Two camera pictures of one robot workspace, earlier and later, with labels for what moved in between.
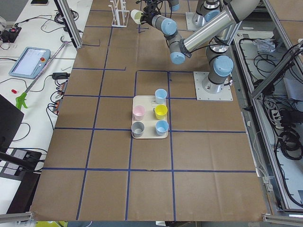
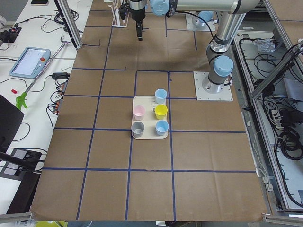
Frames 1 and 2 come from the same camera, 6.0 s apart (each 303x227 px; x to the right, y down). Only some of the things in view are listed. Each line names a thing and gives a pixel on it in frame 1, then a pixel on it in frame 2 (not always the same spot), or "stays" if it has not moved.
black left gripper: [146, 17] to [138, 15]
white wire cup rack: [120, 13] stays
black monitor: [10, 118] stays
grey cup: [137, 128] stays
